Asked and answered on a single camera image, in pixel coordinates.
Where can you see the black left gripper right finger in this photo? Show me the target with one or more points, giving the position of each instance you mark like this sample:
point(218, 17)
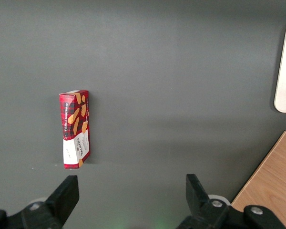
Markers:
point(200, 205)

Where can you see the wooden drawer cabinet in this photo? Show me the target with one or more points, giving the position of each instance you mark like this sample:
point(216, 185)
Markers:
point(271, 186)

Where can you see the red tartan shortbread box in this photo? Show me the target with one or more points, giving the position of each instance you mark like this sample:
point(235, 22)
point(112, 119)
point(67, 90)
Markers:
point(74, 128)

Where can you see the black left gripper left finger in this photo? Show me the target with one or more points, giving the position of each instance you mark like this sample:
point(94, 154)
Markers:
point(59, 205)

